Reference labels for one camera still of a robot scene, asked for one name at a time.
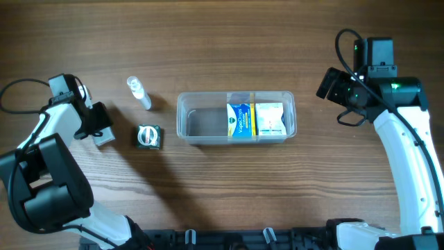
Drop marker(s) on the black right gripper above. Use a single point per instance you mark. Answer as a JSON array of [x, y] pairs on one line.
[[341, 78]]

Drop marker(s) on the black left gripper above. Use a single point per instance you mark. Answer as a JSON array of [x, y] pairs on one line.
[[98, 118]]

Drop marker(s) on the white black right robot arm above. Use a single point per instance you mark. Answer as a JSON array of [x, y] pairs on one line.
[[397, 107]]

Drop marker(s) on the white green Panadol box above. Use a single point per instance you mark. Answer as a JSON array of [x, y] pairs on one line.
[[103, 136]]

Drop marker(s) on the blue VapoDrops lozenge box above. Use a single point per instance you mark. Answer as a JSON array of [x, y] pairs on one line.
[[241, 120]]

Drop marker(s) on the white medicine box in container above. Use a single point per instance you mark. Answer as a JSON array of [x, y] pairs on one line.
[[270, 119]]

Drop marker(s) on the clear plastic container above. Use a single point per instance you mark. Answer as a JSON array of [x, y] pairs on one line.
[[202, 116]]

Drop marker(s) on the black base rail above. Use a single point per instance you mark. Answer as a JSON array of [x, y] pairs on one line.
[[268, 238]]

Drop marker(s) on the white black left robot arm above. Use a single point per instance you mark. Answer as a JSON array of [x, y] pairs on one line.
[[48, 192]]

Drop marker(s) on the green Zam-Buk ointment box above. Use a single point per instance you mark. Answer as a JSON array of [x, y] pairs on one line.
[[148, 136]]

